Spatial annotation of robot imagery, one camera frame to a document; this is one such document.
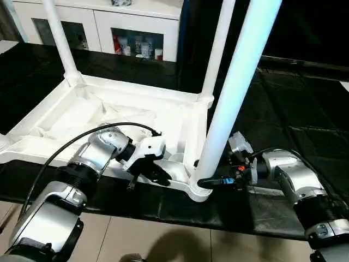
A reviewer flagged white plastic table top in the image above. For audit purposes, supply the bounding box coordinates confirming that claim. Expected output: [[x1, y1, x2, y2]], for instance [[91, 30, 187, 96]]
[[0, 73, 216, 203]]

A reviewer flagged white plastic table leg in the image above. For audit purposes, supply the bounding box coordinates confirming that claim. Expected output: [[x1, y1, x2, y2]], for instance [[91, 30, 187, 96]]
[[193, 0, 284, 193], [197, 0, 237, 108], [40, 0, 86, 89]]

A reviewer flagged black mat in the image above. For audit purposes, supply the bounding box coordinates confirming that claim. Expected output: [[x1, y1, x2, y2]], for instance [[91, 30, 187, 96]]
[[0, 41, 349, 242]]

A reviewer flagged grey object on cabinet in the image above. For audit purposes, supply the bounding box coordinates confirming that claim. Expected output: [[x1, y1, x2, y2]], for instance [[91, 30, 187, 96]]
[[111, 0, 135, 8]]

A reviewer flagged black cabinet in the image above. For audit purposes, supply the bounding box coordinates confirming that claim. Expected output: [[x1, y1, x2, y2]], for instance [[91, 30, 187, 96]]
[[179, 0, 349, 66]]

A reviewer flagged white glass-door cabinet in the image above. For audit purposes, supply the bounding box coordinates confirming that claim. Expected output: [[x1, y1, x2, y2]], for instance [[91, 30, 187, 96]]
[[11, 0, 184, 62]]

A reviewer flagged grey curtain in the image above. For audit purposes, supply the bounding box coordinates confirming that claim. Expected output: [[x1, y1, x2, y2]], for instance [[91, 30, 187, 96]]
[[0, 0, 18, 43]]

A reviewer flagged black flat monitor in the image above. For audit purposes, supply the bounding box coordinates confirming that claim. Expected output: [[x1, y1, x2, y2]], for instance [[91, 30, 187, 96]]
[[258, 54, 349, 70]]

